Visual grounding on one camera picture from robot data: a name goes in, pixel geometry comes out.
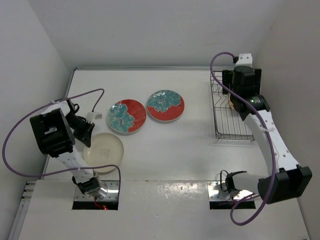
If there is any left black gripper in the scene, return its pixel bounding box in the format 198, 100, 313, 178
65, 112, 95, 147

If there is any cream plate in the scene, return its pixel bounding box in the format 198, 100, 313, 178
82, 133, 124, 167

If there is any yellow plate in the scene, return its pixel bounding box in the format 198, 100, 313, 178
228, 95, 235, 110

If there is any floral red plate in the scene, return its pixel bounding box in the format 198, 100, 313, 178
146, 89, 185, 122
106, 99, 147, 134

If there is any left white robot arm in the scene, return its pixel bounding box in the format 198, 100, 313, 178
30, 100, 108, 200

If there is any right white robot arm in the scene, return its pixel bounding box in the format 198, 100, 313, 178
222, 66, 313, 204

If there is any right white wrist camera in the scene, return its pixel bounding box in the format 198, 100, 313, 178
235, 53, 253, 67

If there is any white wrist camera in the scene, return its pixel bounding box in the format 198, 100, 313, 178
235, 53, 253, 67
85, 111, 102, 124

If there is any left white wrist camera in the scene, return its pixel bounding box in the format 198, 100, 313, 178
85, 111, 102, 124

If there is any wire dish rack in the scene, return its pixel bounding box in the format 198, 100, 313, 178
210, 76, 255, 143

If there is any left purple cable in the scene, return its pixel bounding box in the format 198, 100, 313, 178
1, 88, 122, 198

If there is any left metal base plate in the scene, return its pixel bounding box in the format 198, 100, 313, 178
73, 180, 120, 202

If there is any metal base plate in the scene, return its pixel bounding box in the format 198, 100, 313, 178
73, 180, 120, 202
207, 180, 253, 202

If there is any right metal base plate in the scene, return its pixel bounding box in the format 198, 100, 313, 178
207, 180, 253, 202

